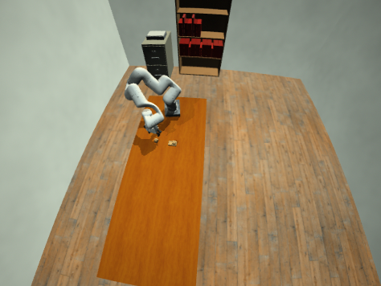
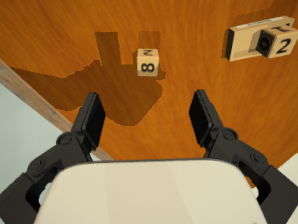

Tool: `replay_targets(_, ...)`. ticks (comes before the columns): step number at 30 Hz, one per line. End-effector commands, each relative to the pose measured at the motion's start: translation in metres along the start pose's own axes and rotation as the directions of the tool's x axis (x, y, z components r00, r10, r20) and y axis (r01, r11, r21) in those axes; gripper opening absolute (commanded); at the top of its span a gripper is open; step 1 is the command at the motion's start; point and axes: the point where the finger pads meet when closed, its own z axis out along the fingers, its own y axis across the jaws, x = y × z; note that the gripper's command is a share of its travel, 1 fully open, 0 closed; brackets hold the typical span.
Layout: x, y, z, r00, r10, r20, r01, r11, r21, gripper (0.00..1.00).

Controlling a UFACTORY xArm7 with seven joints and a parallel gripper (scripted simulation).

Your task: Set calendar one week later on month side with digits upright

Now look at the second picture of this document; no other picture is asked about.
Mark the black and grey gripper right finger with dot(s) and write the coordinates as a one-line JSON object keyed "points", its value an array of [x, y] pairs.
{"points": [[277, 195]]}

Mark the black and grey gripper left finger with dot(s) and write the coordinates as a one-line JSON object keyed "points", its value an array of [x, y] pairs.
{"points": [[19, 202]]}

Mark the beige calendar cube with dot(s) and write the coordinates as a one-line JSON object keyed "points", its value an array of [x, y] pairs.
{"points": [[277, 41], [147, 62]]}

